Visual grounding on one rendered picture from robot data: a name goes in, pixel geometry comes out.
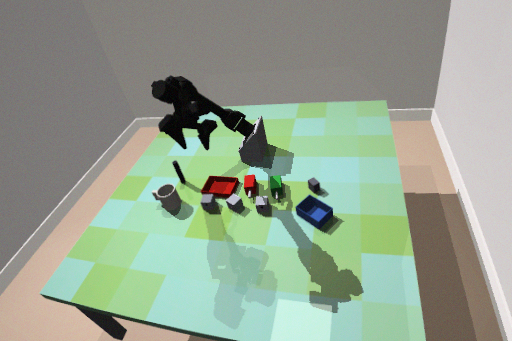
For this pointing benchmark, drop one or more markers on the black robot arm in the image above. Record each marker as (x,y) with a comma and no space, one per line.
(178,89)

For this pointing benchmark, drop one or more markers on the green gauge with short grey pin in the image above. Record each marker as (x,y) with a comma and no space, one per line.
(276,186)

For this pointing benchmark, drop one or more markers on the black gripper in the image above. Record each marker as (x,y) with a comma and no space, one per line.
(173,126)

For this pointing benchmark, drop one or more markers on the red tray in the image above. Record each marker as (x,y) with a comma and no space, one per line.
(220,186)

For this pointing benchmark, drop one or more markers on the grey mug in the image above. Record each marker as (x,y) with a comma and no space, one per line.
(168,196)

